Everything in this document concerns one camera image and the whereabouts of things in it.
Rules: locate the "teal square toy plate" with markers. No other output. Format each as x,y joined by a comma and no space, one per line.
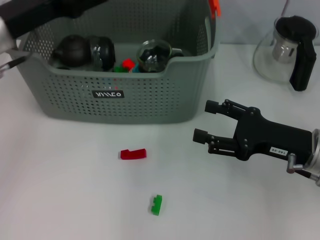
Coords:
136,69

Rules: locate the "large red toy brick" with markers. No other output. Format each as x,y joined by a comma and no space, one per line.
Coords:
128,63

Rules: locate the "green rectangular toy brick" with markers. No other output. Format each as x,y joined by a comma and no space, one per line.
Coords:
119,68

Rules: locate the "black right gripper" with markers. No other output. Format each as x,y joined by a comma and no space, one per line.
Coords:
272,136

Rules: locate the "green stepped toy brick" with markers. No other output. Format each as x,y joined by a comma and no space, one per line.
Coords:
156,205

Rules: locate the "dark red toy brick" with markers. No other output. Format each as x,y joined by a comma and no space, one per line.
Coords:
132,155

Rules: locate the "grey perforated storage basket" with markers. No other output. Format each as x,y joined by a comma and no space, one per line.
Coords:
150,107

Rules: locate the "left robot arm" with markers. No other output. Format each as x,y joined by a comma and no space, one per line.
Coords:
5,35

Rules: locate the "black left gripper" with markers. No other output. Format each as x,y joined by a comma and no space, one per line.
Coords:
37,12

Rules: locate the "black clay teapot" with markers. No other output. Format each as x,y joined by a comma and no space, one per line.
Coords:
71,52

